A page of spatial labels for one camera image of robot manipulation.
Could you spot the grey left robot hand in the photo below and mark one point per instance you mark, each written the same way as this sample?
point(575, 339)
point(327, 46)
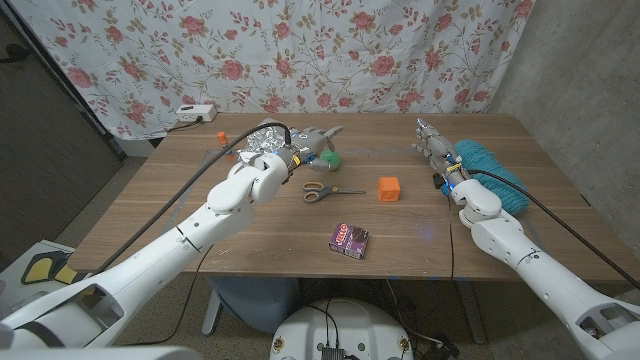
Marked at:
point(310, 142)

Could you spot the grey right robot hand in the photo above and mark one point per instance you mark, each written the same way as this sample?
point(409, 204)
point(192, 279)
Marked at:
point(442, 150)

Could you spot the aluminum foil sheet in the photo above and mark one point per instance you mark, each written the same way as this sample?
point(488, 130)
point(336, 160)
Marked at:
point(265, 140)

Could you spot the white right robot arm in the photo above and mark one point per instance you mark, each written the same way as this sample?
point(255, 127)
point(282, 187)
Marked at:
point(530, 260)

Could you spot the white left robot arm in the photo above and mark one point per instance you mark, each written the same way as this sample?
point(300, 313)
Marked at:
point(165, 260)

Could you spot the green ball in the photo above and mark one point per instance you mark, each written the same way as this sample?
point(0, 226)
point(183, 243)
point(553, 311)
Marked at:
point(335, 161)

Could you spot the orange block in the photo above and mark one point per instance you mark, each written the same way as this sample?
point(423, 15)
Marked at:
point(389, 189)

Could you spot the purple pudding mix box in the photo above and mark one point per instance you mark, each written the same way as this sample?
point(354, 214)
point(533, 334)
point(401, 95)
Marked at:
point(349, 241)

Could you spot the teal yarn skein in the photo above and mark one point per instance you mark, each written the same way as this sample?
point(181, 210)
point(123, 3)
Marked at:
point(500, 177)

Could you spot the orange capped glue stick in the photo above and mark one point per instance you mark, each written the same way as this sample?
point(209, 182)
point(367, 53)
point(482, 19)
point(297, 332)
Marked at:
point(224, 144)

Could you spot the floral print curtain backdrop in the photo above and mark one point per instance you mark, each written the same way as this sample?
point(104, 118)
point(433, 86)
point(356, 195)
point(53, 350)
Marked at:
point(280, 50)

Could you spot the white power strip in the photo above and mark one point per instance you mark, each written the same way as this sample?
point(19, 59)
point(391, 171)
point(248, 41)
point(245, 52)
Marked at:
point(196, 113)

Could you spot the grey table leg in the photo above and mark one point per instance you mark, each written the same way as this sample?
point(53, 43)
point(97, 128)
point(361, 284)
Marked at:
point(471, 312)

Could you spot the blue grey chair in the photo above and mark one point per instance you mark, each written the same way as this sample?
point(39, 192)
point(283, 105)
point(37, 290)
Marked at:
point(255, 302)

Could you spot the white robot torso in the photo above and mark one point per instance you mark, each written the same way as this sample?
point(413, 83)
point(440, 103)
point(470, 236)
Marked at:
point(345, 330)

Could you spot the black power adapter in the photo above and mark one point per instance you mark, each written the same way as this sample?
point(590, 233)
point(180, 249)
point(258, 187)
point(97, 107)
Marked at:
point(442, 350)

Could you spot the black backdrop stand pole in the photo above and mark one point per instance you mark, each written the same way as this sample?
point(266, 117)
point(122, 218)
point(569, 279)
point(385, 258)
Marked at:
point(56, 75)

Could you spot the yellow black foot pedal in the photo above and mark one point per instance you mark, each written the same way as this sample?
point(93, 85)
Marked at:
point(37, 269)

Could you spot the white floor board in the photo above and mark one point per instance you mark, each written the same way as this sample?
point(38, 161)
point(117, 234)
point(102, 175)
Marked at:
point(15, 280)

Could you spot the white sneaker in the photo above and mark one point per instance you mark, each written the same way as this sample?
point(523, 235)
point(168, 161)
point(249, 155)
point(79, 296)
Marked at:
point(27, 304)

